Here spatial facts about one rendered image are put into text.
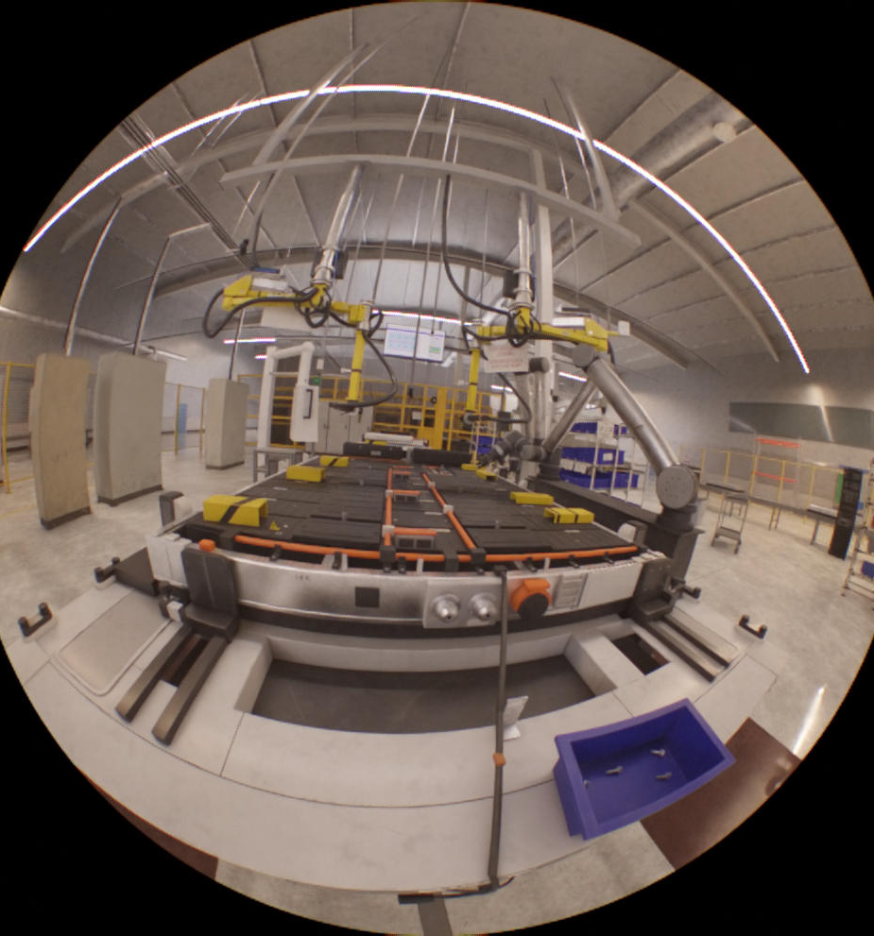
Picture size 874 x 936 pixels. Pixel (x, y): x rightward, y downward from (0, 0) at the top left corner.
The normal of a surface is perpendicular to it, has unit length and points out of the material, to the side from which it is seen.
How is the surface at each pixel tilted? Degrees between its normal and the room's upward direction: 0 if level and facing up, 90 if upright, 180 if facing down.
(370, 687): 0
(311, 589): 90
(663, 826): 0
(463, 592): 90
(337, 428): 90
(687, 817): 0
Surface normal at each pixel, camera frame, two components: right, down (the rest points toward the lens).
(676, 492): -0.82, -0.01
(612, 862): 0.10, -0.99
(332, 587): 0.15, 0.15
